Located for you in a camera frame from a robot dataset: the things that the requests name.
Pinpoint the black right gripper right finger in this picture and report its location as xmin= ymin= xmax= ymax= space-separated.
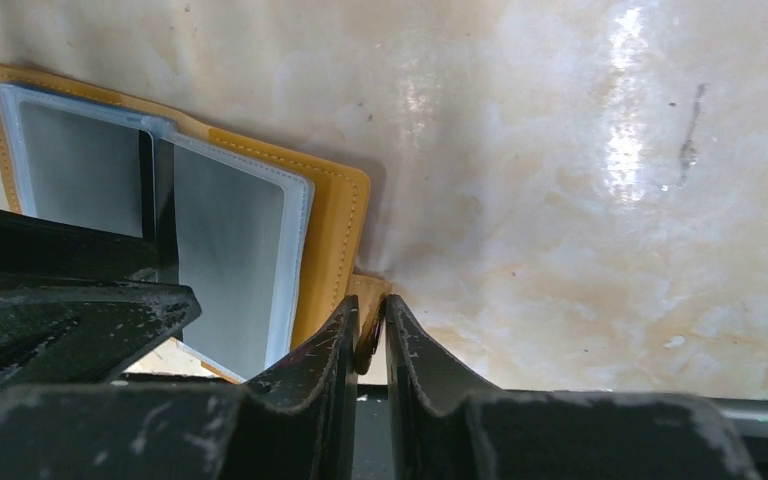
xmin=383 ymin=295 xmax=759 ymax=479

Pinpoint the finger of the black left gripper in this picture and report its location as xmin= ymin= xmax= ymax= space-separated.
xmin=0 ymin=210 xmax=201 ymax=392

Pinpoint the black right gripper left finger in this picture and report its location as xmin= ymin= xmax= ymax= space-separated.
xmin=0 ymin=295 xmax=359 ymax=479

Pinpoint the yellow leather card holder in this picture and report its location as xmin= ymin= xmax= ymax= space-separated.
xmin=0 ymin=64 xmax=388 ymax=383

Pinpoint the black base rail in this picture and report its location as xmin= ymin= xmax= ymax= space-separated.
xmin=93 ymin=347 xmax=768 ymax=479

